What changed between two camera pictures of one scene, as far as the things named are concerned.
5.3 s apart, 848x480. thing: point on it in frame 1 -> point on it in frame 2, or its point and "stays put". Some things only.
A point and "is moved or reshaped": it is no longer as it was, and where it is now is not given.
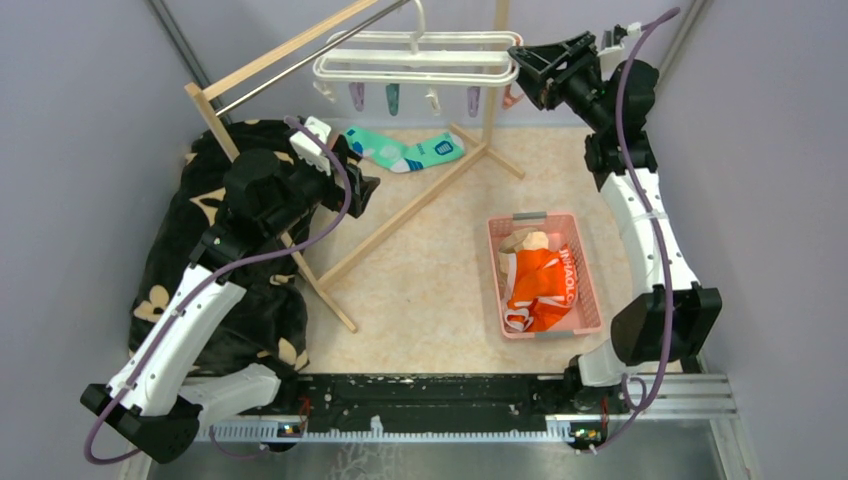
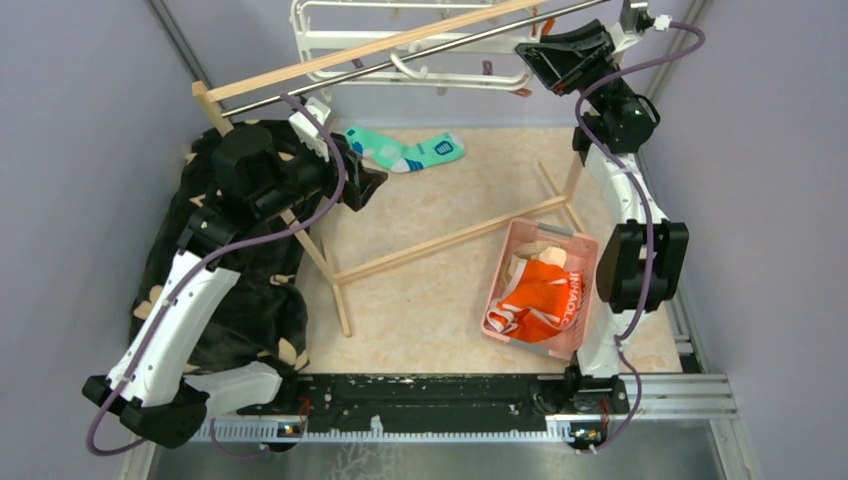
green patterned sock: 404,158 stays put
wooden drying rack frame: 211,84 -> 206,91
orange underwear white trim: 542,288 is moved or reshaped
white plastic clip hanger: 420,57 is moved or reshaped
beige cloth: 524,239 -> 539,251
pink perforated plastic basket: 544,279 is moved or reshaped
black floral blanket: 269,325 stays put
